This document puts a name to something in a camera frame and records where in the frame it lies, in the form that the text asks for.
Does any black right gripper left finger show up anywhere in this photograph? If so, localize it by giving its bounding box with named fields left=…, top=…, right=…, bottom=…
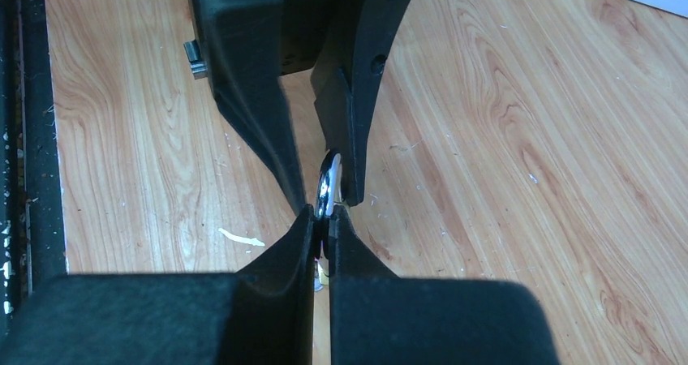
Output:
left=1, top=205, right=315, bottom=364

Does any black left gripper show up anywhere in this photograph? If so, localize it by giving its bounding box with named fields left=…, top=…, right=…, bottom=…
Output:
left=188, top=0, right=411, bottom=213

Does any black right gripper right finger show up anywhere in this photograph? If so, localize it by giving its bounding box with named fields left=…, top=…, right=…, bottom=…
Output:
left=328, top=207, right=559, bottom=364

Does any large brass padlock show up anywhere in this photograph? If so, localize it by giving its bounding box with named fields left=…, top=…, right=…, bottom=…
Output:
left=314, top=150, right=342, bottom=292

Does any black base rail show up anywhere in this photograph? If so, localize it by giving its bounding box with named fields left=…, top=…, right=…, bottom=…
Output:
left=1, top=0, right=67, bottom=335

